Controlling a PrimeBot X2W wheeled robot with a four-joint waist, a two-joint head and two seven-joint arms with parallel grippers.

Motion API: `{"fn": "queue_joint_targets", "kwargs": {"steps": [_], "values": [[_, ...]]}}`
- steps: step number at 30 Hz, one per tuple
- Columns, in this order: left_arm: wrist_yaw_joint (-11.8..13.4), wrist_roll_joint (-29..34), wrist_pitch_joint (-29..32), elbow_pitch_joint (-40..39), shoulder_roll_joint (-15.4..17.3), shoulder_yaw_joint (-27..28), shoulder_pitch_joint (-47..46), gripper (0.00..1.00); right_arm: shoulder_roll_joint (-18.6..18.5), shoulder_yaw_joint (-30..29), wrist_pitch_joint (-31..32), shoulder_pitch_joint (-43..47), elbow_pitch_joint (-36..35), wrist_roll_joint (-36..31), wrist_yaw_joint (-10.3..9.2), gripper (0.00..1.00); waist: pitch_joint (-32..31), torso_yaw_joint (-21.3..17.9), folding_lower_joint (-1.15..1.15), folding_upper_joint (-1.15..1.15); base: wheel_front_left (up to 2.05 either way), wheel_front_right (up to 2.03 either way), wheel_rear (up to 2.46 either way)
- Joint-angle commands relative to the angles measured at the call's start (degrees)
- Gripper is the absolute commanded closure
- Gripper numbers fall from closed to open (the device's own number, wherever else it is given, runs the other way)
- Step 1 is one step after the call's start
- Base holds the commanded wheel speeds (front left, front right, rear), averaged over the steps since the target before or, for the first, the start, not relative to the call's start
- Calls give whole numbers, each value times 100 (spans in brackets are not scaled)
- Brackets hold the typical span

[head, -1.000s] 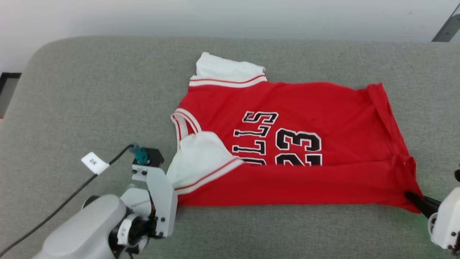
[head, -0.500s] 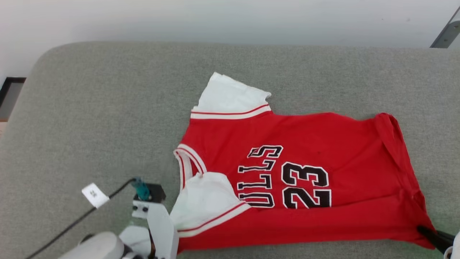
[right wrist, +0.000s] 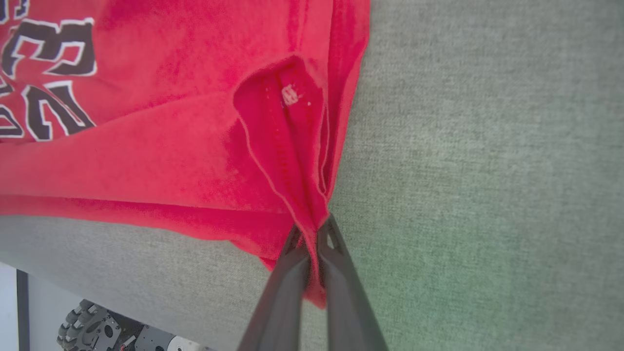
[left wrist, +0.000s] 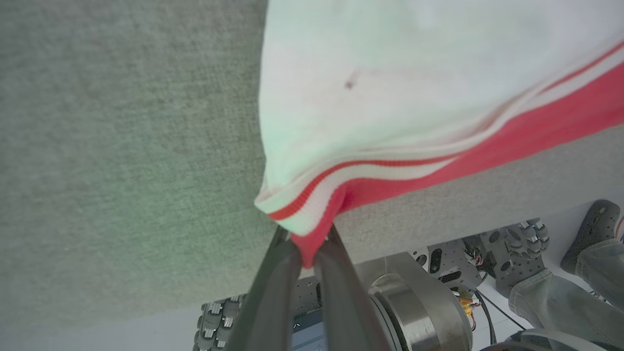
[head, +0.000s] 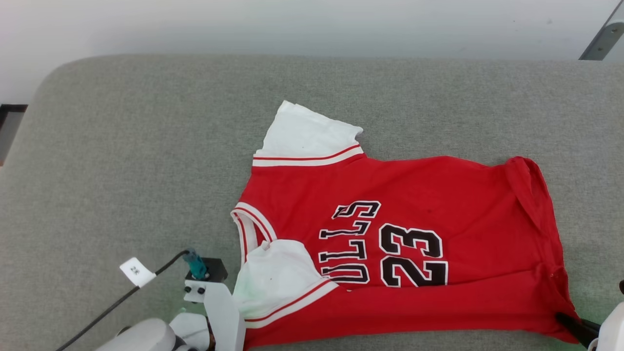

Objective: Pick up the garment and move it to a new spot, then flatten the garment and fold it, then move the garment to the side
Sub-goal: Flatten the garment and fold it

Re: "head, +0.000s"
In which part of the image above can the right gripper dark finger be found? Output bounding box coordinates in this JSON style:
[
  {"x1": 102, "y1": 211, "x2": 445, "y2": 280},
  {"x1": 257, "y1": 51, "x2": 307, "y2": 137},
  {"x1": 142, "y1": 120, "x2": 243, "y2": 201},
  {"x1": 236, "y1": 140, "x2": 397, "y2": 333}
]
[{"x1": 556, "y1": 312, "x2": 602, "y2": 348}]

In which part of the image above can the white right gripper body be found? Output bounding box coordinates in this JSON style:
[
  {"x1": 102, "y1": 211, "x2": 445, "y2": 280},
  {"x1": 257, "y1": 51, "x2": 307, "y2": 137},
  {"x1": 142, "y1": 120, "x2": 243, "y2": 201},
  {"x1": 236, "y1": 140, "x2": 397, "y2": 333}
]
[{"x1": 587, "y1": 302, "x2": 624, "y2": 351}]

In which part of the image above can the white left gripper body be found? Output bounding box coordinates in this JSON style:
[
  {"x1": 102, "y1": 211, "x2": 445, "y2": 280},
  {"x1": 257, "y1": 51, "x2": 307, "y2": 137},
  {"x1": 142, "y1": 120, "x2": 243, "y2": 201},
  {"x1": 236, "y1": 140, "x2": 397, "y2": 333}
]
[{"x1": 184, "y1": 280, "x2": 247, "y2": 351}]

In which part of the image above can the red and white basketball jersey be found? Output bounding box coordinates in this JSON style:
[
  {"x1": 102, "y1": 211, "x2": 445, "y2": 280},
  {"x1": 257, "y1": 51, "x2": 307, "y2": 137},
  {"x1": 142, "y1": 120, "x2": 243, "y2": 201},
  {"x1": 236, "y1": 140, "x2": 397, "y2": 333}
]
[{"x1": 230, "y1": 100, "x2": 584, "y2": 350}]

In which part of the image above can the grey fabric sofa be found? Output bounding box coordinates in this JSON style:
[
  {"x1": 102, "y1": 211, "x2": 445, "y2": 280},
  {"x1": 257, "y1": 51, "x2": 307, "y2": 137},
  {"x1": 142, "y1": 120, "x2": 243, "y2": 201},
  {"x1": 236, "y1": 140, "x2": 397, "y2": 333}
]
[{"x1": 0, "y1": 54, "x2": 624, "y2": 351}]

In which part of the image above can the teal cable connector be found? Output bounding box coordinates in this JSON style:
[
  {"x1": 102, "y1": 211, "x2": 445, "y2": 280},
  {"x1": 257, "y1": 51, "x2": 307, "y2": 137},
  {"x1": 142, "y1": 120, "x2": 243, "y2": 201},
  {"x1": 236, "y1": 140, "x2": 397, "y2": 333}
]
[{"x1": 184, "y1": 248, "x2": 209, "y2": 280}]

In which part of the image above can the white paper cable tag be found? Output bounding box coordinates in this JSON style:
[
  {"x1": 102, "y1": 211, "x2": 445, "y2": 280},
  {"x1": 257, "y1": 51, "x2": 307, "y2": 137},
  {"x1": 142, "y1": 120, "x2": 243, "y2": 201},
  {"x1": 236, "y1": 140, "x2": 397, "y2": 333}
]
[{"x1": 119, "y1": 257, "x2": 157, "y2": 288}]

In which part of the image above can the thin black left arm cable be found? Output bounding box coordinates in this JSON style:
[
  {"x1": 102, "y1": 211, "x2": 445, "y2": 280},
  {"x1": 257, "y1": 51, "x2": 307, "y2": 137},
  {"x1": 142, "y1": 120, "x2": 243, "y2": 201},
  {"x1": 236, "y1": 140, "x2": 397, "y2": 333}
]
[{"x1": 55, "y1": 249, "x2": 194, "y2": 351}]

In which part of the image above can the grey metal bracket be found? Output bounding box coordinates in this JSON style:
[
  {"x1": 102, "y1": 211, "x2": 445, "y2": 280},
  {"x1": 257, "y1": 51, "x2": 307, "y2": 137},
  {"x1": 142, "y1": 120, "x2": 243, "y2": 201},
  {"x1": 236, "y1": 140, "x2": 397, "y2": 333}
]
[
  {"x1": 579, "y1": 4, "x2": 624, "y2": 61},
  {"x1": 586, "y1": 21, "x2": 624, "y2": 61}
]

